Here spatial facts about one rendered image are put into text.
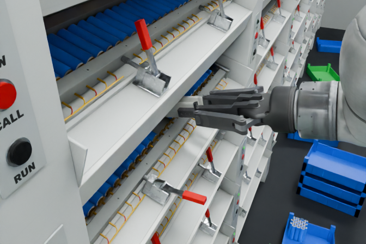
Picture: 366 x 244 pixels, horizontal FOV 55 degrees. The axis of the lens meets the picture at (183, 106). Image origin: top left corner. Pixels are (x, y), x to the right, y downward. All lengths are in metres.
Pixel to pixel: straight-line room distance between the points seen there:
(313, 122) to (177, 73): 0.21
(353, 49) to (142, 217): 0.36
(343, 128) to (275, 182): 1.50
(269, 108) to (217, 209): 0.55
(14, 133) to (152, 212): 0.33
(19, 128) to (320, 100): 0.41
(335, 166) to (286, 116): 1.42
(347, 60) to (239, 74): 0.52
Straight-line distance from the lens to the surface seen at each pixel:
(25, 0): 0.24
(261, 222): 1.80
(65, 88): 0.39
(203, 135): 0.69
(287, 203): 1.91
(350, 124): 0.52
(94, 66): 0.42
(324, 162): 1.96
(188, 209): 0.80
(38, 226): 0.31
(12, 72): 0.24
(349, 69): 0.39
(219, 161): 0.92
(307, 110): 0.53
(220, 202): 1.08
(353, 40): 0.37
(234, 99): 0.61
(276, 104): 0.55
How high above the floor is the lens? 1.33
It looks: 31 degrees down
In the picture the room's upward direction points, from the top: straight up
